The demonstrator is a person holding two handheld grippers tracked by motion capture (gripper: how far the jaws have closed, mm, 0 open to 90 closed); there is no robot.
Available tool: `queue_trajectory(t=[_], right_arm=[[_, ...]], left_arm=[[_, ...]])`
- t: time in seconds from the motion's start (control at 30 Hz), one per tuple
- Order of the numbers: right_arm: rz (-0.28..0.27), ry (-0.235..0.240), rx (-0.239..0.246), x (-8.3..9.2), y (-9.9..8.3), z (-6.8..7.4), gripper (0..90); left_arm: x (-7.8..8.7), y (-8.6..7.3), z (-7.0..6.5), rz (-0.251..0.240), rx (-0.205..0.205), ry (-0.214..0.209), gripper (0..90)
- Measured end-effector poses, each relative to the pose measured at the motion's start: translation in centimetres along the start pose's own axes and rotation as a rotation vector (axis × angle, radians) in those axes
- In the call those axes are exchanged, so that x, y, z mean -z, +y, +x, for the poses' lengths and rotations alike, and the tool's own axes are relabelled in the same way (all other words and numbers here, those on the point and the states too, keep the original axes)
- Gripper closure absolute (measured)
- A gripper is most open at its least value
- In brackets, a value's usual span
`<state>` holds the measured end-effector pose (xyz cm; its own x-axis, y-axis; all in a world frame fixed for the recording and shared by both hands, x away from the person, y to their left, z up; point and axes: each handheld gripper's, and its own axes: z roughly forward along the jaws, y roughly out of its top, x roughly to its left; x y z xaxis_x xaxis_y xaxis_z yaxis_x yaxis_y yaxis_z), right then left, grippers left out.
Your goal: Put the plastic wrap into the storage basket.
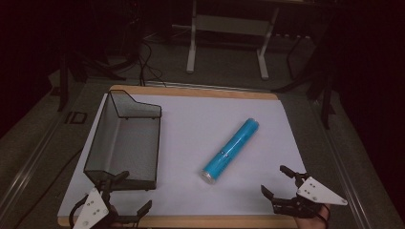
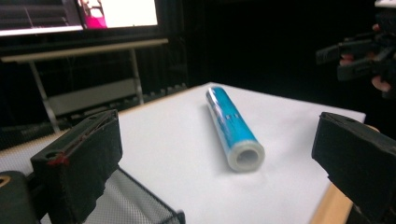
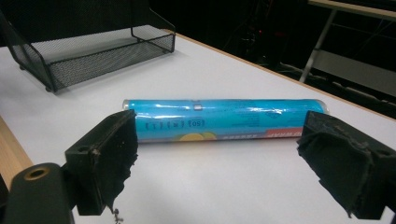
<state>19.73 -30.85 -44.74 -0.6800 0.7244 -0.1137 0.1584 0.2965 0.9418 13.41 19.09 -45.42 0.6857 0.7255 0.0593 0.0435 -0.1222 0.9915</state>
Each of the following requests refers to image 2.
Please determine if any black wire mesh basket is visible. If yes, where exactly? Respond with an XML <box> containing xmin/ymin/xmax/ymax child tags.
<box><xmin>40</xmin><ymin>166</ymin><xmax>187</xmax><ymax>224</ymax></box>

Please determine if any black curtain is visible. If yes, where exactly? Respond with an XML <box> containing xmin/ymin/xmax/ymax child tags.
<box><xmin>158</xmin><ymin>0</ymin><xmax>379</xmax><ymax>105</ymax></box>

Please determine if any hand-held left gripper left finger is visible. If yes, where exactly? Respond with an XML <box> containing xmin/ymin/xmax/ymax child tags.
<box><xmin>30</xmin><ymin>108</ymin><xmax>123</xmax><ymax>224</ymax></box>

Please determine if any monitor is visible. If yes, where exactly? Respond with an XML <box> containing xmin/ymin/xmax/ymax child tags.
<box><xmin>0</xmin><ymin>0</ymin><xmax>161</xmax><ymax>37</ymax></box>

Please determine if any metal stand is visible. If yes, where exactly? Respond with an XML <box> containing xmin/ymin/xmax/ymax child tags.
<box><xmin>0</xmin><ymin>37</ymin><xmax>170</xmax><ymax>134</ymax></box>

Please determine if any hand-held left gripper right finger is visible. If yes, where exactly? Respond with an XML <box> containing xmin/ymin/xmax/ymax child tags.
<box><xmin>311</xmin><ymin>111</ymin><xmax>396</xmax><ymax>224</ymax></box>

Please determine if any blue plastic wrap roll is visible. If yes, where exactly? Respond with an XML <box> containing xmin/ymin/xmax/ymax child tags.
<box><xmin>205</xmin><ymin>86</ymin><xmax>266</xmax><ymax>173</ymax></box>

